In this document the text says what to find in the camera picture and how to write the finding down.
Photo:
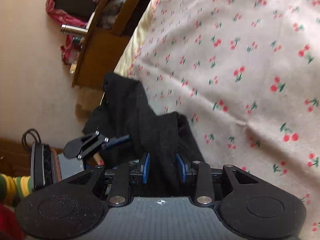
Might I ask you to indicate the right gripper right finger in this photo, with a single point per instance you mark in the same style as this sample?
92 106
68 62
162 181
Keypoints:
183 166

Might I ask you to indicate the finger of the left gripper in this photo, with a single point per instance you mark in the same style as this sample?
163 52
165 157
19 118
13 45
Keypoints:
115 141

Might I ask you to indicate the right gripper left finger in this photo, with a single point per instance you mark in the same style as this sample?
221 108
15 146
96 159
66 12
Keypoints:
144 167

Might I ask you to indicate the black pants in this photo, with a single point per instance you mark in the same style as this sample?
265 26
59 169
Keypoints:
125 111

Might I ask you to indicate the striped sleeve forearm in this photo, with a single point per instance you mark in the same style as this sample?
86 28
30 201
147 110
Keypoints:
14 189

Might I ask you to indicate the wooden door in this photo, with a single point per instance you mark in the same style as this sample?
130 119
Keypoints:
100 53

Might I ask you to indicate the pink floral cloth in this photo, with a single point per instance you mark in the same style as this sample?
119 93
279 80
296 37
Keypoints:
68 51

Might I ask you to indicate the wooden shelf cabinet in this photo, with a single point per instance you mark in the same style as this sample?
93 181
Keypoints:
121 16

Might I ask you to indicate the cherry print bed quilt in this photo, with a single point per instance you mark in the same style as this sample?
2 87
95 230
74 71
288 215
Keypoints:
245 73

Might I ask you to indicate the grey clothes in shelf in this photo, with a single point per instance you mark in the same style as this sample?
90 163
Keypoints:
110 13

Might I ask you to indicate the silver door handle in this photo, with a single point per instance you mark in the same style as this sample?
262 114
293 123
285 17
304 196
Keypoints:
77 31

